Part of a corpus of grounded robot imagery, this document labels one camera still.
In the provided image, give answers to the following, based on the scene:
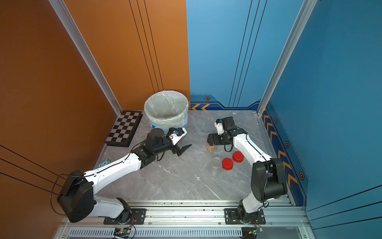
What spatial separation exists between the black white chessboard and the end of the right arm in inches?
23.2

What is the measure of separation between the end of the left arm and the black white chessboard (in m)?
0.46

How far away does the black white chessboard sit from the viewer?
3.32 feet

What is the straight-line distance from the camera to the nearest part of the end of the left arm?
0.61 meters

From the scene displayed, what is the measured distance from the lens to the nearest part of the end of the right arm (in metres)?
0.65
